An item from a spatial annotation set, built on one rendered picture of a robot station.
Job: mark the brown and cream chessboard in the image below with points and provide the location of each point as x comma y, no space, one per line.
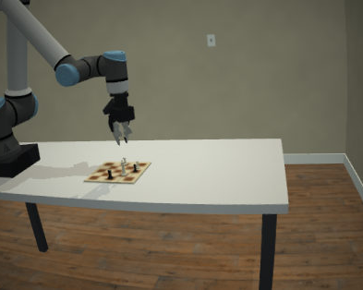
100,175

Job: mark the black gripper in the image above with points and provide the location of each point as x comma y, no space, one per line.
125,112

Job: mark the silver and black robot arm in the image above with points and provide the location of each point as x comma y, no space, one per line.
20,104

